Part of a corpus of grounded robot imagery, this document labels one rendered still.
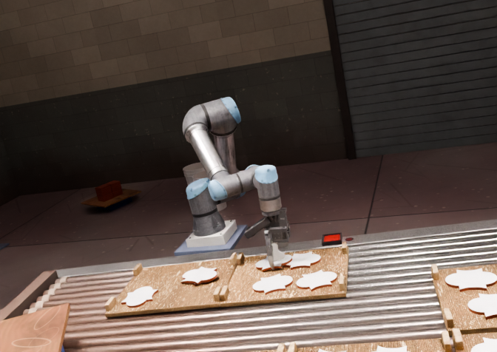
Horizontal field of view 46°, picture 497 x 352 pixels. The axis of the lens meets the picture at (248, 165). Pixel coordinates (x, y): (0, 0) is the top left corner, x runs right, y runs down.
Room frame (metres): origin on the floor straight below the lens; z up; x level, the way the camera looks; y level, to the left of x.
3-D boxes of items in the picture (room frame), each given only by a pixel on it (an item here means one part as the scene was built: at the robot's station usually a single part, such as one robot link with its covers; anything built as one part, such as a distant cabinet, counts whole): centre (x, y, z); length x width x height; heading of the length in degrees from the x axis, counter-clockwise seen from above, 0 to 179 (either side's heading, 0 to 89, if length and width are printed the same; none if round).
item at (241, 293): (1.87, -0.06, 0.93); 0.41 x 0.35 x 0.02; 76
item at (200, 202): (2.54, 0.23, 1.08); 0.13 x 0.12 x 0.14; 105
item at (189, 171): (6.08, 0.54, 0.18); 0.30 x 0.30 x 0.37
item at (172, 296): (1.97, 0.35, 0.93); 0.41 x 0.35 x 0.02; 77
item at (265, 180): (1.96, -0.05, 1.25); 0.09 x 0.08 x 0.11; 15
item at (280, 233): (1.96, -0.05, 1.09); 0.09 x 0.08 x 0.12; 76
